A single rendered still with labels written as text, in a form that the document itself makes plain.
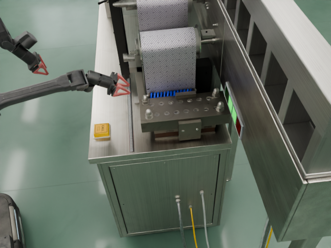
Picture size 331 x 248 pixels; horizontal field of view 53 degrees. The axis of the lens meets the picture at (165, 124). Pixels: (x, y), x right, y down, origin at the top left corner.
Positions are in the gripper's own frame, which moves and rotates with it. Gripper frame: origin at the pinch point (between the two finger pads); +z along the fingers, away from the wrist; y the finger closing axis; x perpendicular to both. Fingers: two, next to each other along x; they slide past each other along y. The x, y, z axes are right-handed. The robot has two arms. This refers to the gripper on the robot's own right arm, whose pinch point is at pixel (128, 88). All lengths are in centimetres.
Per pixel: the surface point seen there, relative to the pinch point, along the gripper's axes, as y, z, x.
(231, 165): -15, 97, -46
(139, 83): -8.1, 6.6, -0.6
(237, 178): -15, 112, -59
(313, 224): 84, 35, 37
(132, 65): -8.4, -0.6, 7.6
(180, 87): 0.1, 22.4, 10.2
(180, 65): 0.3, 16.2, 21.4
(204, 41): -4.2, 22.2, 34.1
